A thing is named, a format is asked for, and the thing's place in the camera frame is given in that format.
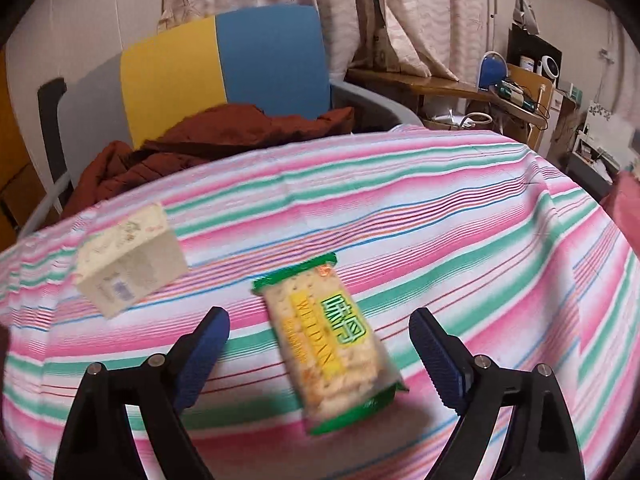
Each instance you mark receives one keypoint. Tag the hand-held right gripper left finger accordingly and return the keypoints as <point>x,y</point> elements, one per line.
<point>200,355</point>

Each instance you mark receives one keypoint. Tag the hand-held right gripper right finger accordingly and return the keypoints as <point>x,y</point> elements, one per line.
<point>440,360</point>

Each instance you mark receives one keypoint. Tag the beige cardboard box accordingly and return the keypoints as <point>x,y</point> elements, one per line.
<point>135,260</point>

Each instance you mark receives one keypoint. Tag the green-edged cracker packet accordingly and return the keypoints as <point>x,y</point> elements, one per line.
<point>320,340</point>

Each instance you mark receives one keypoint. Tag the pink green striped tablecloth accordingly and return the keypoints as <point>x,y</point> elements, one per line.
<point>450,220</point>

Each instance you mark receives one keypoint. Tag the brown jacket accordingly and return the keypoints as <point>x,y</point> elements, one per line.
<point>200,140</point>

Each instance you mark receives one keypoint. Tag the pink cloth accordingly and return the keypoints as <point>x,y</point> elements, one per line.
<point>625,205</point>

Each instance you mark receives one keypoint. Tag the white grey printer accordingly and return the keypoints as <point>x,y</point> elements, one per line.
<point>590,165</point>

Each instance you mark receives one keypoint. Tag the black rolled mat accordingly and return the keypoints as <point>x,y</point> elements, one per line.
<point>50,130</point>

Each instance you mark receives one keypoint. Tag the wooden wardrobe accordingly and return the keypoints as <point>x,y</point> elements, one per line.
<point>12,160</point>

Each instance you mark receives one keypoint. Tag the brown cardboard panel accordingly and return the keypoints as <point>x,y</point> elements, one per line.
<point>530,95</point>

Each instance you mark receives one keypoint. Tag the grey yellow blue chair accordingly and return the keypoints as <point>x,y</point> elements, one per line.
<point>170,75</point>

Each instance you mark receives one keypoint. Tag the wooden side desk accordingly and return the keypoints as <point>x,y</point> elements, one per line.
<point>400,80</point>

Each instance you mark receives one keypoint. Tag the white floral box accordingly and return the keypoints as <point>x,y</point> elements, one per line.
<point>600,115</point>

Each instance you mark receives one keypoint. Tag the small teal box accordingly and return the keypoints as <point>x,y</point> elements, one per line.
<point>577,95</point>

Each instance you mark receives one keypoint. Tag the black shelf box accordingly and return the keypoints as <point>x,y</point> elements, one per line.
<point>525,42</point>

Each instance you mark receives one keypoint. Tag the patterned beige curtain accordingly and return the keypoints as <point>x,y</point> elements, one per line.
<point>410,10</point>

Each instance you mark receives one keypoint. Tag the grey iron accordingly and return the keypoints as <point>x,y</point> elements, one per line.
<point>524,12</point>

